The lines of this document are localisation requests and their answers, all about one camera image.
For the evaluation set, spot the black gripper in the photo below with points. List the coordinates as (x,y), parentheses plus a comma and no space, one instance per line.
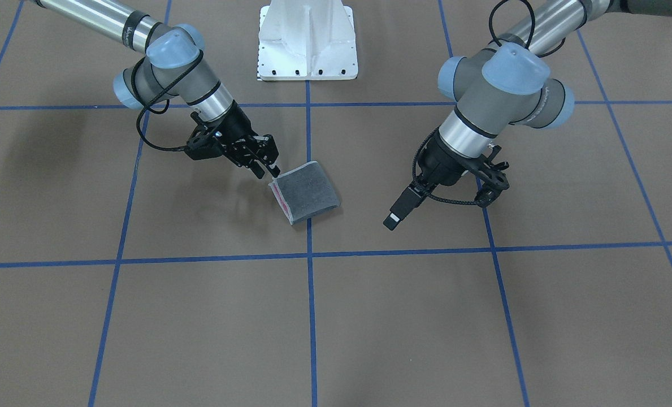
(442,161)
(237,125)

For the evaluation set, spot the pink towel with grey edge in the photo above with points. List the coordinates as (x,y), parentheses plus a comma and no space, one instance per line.
(304,192)

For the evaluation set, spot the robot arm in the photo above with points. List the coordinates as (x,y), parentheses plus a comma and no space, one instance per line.
(173,65)
(505,83)

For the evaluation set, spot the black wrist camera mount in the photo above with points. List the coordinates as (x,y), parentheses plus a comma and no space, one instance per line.
(203,142)
(491,174)

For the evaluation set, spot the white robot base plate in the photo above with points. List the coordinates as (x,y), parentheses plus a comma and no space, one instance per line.
(307,41)

